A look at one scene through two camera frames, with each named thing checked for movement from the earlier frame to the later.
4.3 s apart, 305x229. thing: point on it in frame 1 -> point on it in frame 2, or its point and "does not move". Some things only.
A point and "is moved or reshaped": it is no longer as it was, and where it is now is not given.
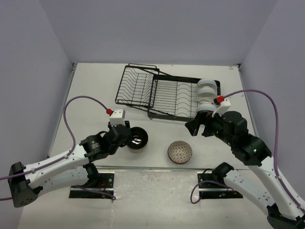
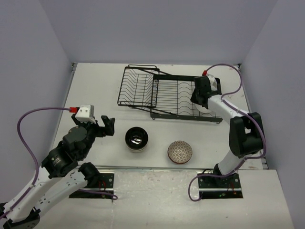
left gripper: x=126 y=140 -> x=108 y=123
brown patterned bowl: x=180 y=152 does not move
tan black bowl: x=138 y=139 does not move
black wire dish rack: x=145 y=88 does not move
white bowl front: x=205 y=106 does not move
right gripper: x=203 y=117 -> x=193 y=98
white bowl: x=207 y=92 is moved or reshaped
